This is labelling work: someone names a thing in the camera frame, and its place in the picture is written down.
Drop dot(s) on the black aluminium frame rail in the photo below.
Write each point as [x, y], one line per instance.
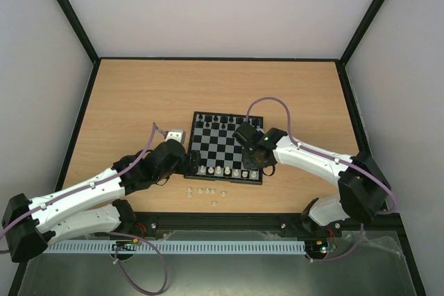
[284, 224]

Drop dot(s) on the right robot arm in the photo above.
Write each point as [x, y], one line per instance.
[362, 187]

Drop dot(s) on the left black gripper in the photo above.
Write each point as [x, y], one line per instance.
[194, 161]

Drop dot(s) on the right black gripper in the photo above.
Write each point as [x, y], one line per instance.
[243, 133]

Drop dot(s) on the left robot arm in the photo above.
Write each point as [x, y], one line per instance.
[30, 226]

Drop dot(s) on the light blue cable duct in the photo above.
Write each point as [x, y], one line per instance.
[179, 247]

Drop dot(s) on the black white chessboard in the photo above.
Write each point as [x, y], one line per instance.
[217, 147]

